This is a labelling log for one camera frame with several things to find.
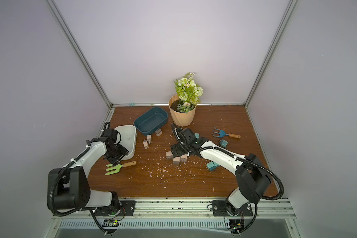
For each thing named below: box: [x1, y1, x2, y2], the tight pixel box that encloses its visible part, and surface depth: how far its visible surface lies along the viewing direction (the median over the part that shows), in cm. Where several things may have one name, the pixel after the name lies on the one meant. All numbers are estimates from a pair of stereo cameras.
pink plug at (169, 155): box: [166, 150, 174, 161], surface depth 92 cm
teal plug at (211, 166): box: [206, 161, 220, 172], surface depth 87 cm
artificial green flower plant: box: [173, 72, 204, 114], surface depth 92 cm
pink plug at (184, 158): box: [180, 154, 188, 163], surface depth 90 cm
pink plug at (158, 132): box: [155, 127, 163, 137], surface depth 102 cm
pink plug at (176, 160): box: [173, 156, 180, 166], surface depth 89 cm
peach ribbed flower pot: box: [168, 94, 197, 127], surface depth 99 cm
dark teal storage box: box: [133, 106, 169, 136], surface depth 112 cm
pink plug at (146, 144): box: [142, 139, 149, 150], surface depth 96 cm
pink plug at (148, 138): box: [146, 134, 152, 145], surface depth 99 cm
